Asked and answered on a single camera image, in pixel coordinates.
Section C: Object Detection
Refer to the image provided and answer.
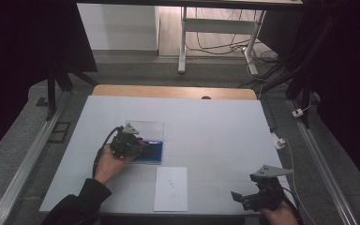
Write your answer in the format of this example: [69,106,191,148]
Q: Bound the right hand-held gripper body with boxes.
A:
[242,164,294,213]

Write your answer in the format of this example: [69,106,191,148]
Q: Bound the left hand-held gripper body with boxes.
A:
[109,122,143,159]

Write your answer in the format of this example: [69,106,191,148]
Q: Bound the person's left hand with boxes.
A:
[93,144,136,186]

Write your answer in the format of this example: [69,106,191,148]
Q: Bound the person's right hand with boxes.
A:
[259,201,300,225]

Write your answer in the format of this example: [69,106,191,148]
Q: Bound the white plug adapter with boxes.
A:
[271,131,286,151]

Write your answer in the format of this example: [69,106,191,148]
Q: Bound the white paper sheet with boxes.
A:
[153,166,188,213]

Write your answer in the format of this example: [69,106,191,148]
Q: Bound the small white connector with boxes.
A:
[292,102,313,119]

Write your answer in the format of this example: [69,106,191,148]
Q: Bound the black metal stand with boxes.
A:
[238,13,337,129]
[44,68,100,122]

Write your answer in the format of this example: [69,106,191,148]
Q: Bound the dark curtain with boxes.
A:
[0,0,98,165]
[257,0,360,196]

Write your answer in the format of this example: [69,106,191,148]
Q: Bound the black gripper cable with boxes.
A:
[281,187,305,225]
[91,125,125,179]

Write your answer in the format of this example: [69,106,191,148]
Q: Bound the white cable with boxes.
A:
[280,137,318,225]

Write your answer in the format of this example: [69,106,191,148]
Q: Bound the aluminium rail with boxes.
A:
[288,98,359,225]
[0,93,71,225]

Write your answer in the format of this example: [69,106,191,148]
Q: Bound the black floor cables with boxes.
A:
[185,7,280,65]

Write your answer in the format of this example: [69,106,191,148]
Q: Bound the white desk frame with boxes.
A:
[177,6,267,77]

